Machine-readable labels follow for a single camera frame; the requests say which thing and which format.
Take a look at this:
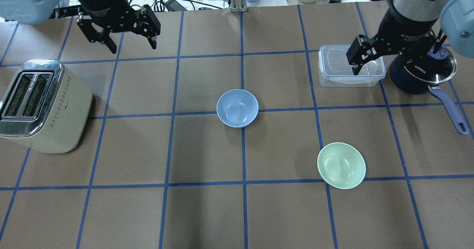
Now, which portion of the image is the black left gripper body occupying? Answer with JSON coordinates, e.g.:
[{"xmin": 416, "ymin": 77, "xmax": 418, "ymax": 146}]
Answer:
[{"xmin": 77, "ymin": 0, "xmax": 161, "ymax": 43}]

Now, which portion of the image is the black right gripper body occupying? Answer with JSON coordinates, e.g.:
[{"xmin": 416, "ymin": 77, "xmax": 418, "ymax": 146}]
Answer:
[{"xmin": 346, "ymin": 10, "xmax": 435, "ymax": 67}]

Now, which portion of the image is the green bowl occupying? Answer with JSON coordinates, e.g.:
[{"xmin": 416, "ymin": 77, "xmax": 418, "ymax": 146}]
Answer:
[{"xmin": 317, "ymin": 142, "xmax": 366, "ymax": 190}]

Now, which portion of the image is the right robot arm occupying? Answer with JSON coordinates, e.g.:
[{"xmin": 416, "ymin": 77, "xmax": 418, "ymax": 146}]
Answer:
[{"xmin": 346, "ymin": 0, "xmax": 474, "ymax": 75}]

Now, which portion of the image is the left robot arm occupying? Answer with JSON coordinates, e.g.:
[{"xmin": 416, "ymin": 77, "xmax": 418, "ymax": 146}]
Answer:
[{"xmin": 0, "ymin": 0, "xmax": 161, "ymax": 54}]

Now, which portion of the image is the clear plastic food container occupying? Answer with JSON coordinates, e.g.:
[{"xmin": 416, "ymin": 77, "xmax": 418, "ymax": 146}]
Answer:
[{"xmin": 318, "ymin": 45, "xmax": 387, "ymax": 87}]

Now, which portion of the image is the dark blue saucepan with lid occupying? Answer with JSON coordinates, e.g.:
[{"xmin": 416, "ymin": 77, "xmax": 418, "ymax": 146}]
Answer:
[{"xmin": 389, "ymin": 45, "xmax": 470, "ymax": 135}]

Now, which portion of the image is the cream silver toaster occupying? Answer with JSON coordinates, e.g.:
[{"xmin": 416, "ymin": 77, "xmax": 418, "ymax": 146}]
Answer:
[{"xmin": 0, "ymin": 59, "xmax": 93, "ymax": 153}]

